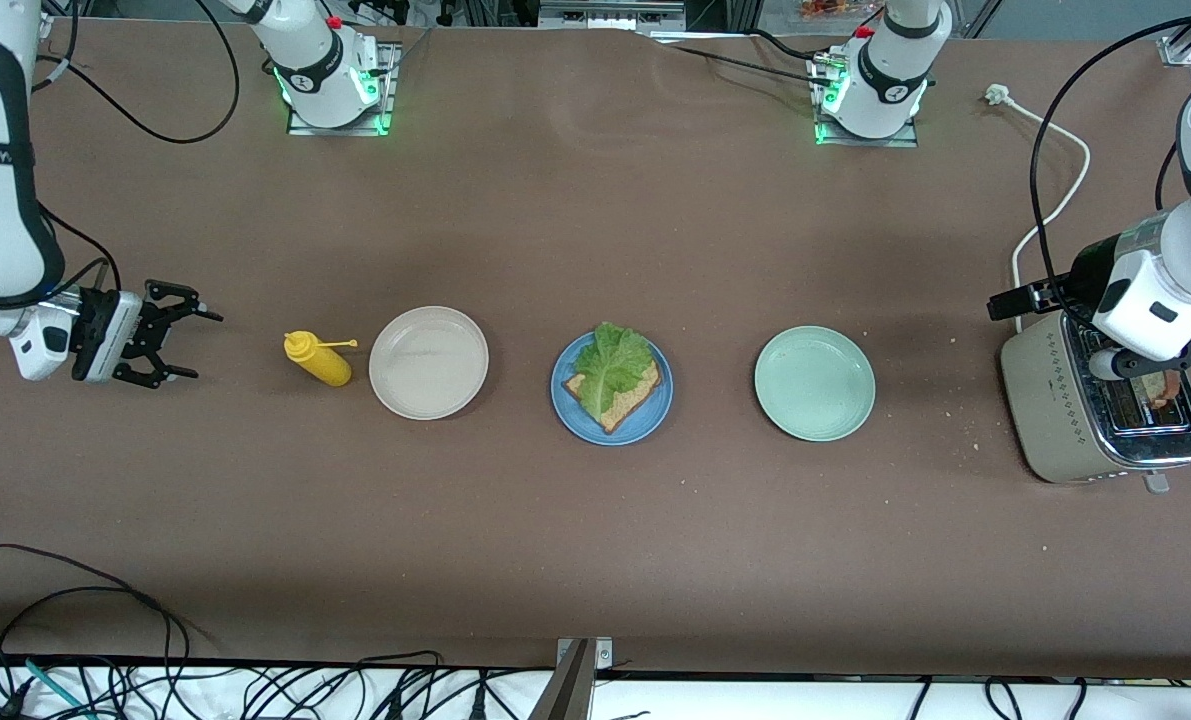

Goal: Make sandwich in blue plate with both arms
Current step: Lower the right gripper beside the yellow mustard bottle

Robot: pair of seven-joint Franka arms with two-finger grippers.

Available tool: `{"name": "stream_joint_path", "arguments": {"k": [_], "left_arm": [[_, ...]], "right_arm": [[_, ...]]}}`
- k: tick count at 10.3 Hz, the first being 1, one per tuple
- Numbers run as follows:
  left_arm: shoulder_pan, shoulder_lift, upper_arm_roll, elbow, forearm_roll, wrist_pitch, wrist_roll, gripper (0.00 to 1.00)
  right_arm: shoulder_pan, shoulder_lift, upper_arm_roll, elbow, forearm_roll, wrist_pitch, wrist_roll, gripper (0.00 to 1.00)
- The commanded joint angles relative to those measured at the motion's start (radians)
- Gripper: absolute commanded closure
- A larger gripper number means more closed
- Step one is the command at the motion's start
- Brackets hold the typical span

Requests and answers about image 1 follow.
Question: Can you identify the beige chrome toaster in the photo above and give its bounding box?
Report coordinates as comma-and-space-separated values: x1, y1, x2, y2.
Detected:
1000, 305, 1191, 495

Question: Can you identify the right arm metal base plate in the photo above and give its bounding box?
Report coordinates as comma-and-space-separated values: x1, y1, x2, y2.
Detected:
286, 40, 401, 137

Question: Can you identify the yellow mustard squeeze bottle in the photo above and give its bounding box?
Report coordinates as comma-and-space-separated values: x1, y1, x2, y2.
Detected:
283, 330, 359, 388

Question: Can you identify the long black looped cable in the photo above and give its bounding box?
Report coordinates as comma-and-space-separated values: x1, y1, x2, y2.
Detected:
0, 544, 192, 720

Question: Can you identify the beige round plate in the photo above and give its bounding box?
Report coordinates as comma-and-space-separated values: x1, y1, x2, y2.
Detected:
368, 306, 490, 421

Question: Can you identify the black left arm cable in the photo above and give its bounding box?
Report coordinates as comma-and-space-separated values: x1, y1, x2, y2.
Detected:
1029, 14, 1191, 323

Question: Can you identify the blue round plate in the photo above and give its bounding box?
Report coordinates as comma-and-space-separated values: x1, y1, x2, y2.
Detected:
550, 329, 674, 446

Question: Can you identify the white toaster power cable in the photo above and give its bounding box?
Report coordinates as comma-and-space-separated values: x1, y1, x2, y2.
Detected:
985, 84, 1093, 333

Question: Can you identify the mint green round plate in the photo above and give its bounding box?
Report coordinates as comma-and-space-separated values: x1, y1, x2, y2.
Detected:
754, 326, 876, 442

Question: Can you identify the metal table edge bracket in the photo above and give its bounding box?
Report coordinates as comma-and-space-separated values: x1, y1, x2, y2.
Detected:
528, 637, 615, 720

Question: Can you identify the silver metal rail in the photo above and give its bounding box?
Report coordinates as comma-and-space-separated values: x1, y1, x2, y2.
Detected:
537, 0, 687, 30

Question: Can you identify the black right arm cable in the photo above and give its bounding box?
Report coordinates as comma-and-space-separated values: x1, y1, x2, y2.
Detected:
30, 0, 242, 145

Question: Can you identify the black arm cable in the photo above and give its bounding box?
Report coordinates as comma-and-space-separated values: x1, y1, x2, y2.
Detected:
30, 0, 242, 145
1029, 14, 1191, 323

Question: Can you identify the green lettuce leaf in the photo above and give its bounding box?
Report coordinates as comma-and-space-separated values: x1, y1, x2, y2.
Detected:
573, 322, 655, 420

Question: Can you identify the black base supply cable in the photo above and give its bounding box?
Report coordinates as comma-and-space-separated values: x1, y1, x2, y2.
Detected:
667, 44, 836, 91

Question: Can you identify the teal cable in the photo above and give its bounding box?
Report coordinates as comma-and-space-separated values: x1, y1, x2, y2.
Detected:
0, 650, 98, 720

